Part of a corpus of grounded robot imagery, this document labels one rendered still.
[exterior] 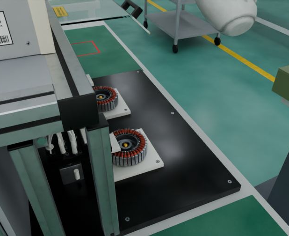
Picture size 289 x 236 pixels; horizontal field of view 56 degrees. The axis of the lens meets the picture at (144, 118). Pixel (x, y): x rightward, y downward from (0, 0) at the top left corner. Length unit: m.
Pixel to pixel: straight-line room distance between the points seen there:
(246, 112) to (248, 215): 1.69
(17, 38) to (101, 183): 0.25
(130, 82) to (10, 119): 0.75
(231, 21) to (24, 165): 0.51
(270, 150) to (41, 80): 1.80
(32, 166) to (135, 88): 0.66
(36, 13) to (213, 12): 0.40
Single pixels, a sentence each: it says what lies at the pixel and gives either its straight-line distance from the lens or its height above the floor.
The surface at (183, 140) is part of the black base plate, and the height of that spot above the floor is 0.77.
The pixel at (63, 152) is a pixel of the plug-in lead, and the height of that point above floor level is 0.86.
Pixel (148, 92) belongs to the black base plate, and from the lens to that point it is 0.97.
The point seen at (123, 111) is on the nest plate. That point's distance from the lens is 0.86.
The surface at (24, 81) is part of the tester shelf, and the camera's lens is 0.38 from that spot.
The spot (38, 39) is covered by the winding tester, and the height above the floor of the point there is 1.14.
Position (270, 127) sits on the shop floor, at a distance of 2.24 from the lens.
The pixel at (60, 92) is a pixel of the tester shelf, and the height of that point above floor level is 1.12.
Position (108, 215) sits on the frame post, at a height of 0.83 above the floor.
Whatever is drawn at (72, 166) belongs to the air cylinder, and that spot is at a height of 0.82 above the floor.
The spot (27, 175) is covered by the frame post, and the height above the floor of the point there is 1.00.
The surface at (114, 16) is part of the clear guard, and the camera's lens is 0.77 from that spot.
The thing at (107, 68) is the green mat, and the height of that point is 0.75.
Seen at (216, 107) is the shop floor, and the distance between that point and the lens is 2.30.
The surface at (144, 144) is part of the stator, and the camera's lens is 0.69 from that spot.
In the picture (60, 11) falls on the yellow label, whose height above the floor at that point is 1.07.
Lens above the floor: 1.29
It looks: 38 degrees down
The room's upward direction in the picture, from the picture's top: straight up
